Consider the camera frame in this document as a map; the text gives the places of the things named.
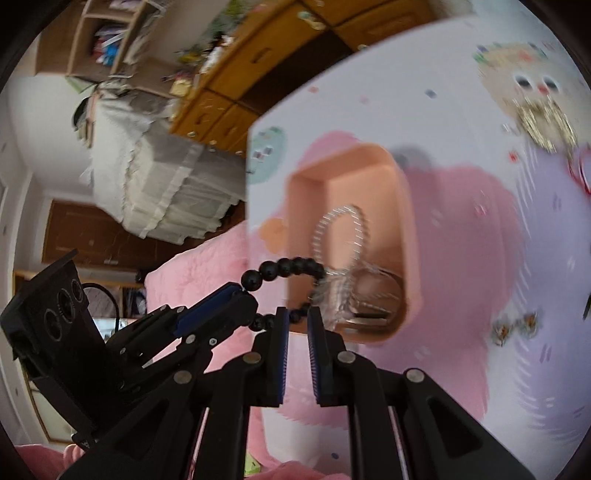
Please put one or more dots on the gold tassel jewelry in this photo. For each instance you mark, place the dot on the gold tassel jewelry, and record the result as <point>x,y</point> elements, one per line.
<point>540,120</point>

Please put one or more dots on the brown wooden door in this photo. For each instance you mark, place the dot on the brown wooden door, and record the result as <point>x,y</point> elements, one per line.
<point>92,235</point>

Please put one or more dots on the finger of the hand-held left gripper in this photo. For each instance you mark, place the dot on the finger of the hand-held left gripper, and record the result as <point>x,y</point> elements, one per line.
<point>207,307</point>
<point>221,323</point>

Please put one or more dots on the pink fluffy blanket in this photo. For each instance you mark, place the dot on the pink fluffy blanket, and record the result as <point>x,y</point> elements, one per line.
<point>203,267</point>

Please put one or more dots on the small gold earring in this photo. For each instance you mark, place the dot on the small gold earring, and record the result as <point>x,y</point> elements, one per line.
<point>528,321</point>
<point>502,331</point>

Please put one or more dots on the wooden desk hutch shelf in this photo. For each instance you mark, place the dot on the wooden desk hutch shelf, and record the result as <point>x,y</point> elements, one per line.
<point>83,41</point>

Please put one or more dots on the wooden desk with drawers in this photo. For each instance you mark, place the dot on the wooden desk with drawers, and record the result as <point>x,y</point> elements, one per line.
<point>258,55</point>

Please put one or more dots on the pink storage box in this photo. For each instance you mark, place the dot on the pink storage box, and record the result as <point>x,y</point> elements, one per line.
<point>360,184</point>

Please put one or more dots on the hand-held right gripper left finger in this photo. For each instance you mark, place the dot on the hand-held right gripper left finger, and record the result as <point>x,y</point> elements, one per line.
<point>282,355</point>

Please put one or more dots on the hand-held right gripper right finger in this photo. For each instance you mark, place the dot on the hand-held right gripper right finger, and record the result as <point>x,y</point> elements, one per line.
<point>314,355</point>

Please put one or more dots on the white lace cover cloth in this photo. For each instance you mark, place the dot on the white lace cover cloth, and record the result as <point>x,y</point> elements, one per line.
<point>152,161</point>

